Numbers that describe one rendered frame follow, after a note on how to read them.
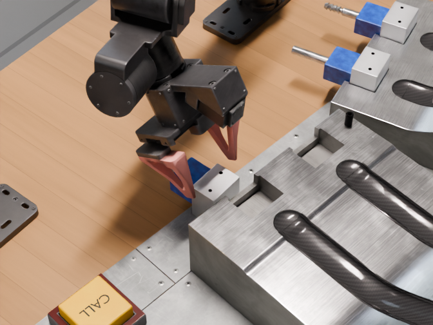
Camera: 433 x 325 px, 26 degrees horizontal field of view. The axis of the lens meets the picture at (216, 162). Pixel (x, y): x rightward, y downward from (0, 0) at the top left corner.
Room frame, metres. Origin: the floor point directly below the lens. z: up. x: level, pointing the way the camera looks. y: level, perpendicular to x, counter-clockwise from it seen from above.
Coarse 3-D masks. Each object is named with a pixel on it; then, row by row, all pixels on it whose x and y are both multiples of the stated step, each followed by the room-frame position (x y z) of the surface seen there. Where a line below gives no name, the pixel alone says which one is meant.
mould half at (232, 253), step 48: (384, 144) 0.76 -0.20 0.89; (288, 192) 0.69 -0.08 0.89; (336, 192) 0.69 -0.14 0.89; (432, 192) 0.69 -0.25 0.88; (192, 240) 0.64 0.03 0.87; (240, 240) 0.62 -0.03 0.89; (336, 240) 0.62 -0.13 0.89; (384, 240) 0.62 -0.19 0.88; (240, 288) 0.58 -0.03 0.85; (288, 288) 0.56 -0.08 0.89; (336, 288) 0.56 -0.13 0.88; (432, 288) 0.55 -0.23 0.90
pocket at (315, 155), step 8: (320, 128) 0.79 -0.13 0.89; (312, 136) 0.79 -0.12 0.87; (320, 136) 0.79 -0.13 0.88; (328, 136) 0.78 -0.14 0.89; (304, 144) 0.78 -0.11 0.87; (312, 144) 0.78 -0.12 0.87; (320, 144) 0.79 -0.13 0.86; (328, 144) 0.78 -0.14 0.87; (336, 144) 0.77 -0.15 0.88; (344, 144) 0.76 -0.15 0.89; (296, 152) 0.76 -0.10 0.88; (304, 152) 0.77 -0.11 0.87; (312, 152) 0.77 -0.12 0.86; (320, 152) 0.77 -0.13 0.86; (328, 152) 0.77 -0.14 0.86; (312, 160) 0.76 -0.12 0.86; (320, 160) 0.76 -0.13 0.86
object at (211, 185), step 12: (192, 168) 0.77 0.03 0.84; (204, 168) 0.77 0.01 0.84; (216, 168) 0.76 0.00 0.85; (192, 180) 0.75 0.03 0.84; (204, 180) 0.74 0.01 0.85; (216, 180) 0.74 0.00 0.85; (228, 180) 0.74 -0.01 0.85; (180, 192) 0.74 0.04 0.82; (204, 192) 0.72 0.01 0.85; (216, 192) 0.72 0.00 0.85; (228, 192) 0.73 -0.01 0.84; (192, 204) 0.73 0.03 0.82; (204, 204) 0.71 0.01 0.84
